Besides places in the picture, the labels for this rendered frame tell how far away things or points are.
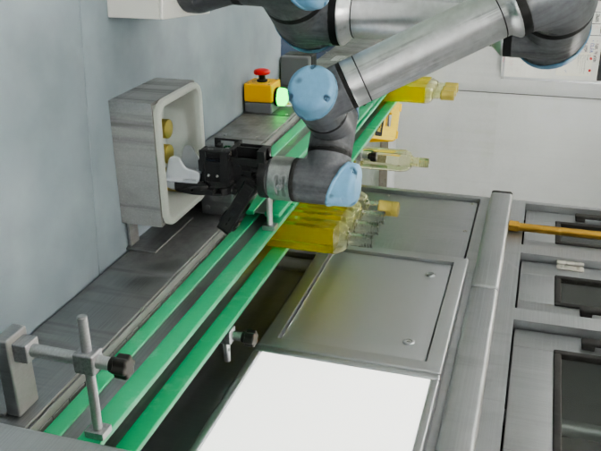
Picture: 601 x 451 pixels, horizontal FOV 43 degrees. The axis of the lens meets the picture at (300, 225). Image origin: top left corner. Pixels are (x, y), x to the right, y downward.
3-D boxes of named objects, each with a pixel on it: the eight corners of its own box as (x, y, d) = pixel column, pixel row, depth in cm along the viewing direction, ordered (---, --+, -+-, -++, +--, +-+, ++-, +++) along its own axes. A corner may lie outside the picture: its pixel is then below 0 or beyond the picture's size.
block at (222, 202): (200, 215, 152) (232, 219, 150) (197, 170, 148) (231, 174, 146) (207, 208, 155) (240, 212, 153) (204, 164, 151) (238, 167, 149)
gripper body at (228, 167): (212, 136, 135) (276, 141, 132) (215, 182, 139) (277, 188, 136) (194, 149, 129) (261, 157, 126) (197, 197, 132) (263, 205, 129)
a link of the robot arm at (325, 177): (366, 165, 131) (359, 214, 130) (304, 159, 134) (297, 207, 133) (358, 152, 124) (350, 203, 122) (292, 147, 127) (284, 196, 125)
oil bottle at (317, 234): (247, 244, 161) (346, 257, 155) (246, 219, 158) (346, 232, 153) (256, 234, 166) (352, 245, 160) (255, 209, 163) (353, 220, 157)
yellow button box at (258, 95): (242, 112, 186) (271, 114, 184) (241, 81, 183) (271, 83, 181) (252, 105, 192) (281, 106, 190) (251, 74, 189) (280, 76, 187)
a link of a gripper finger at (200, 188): (179, 174, 135) (227, 176, 134) (180, 183, 136) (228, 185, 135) (172, 184, 131) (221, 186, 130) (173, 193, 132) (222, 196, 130)
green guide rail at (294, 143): (240, 179, 151) (278, 182, 149) (240, 174, 151) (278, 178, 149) (401, 29, 304) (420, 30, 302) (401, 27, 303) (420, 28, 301)
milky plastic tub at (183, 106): (123, 224, 135) (168, 230, 133) (109, 99, 126) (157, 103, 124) (167, 190, 150) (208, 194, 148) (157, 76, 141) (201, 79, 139)
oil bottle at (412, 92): (370, 100, 266) (452, 106, 258) (370, 84, 263) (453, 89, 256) (374, 96, 270) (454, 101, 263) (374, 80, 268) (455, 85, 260)
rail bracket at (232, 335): (181, 360, 136) (252, 372, 132) (179, 327, 133) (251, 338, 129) (190, 347, 139) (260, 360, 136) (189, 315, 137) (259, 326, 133)
